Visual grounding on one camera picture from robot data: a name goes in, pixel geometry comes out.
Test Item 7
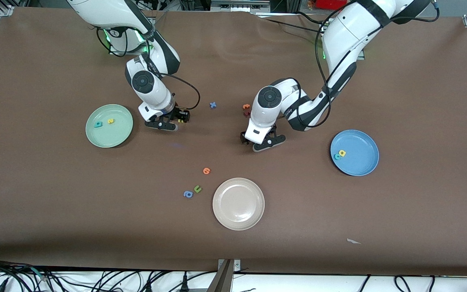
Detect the grey device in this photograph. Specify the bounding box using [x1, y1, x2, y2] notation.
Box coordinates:
[211, 0, 270, 13]

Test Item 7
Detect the blue plate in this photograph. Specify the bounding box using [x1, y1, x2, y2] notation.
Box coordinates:
[330, 129, 379, 176]

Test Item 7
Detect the green plate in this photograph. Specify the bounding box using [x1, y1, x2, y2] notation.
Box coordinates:
[86, 104, 134, 148]

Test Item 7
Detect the grey aluminium beam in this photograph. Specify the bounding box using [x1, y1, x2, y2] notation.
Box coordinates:
[206, 260, 234, 292]

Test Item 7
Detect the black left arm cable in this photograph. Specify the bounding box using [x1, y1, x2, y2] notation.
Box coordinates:
[276, 0, 440, 128]

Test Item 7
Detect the red box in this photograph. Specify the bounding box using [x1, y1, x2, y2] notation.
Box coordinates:
[316, 0, 349, 11]

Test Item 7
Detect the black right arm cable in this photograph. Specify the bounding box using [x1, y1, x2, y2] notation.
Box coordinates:
[96, 24, 200, 111]

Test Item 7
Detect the silver table bracket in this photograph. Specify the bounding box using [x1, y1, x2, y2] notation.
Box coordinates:
[218, 259, 241, 272]

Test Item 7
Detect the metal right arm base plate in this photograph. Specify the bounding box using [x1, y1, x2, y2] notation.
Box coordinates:
[109, 16, 154, 56]

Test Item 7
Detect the black cable on table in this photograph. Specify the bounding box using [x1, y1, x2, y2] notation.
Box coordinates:
[258, 11, 331, 35]

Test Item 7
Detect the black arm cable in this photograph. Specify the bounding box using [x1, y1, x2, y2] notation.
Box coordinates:
[96, 24, 200, 111]
[276, 0, 440, 128]

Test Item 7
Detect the beige plate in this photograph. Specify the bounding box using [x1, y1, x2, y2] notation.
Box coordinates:
[212, 178, 265, 231]

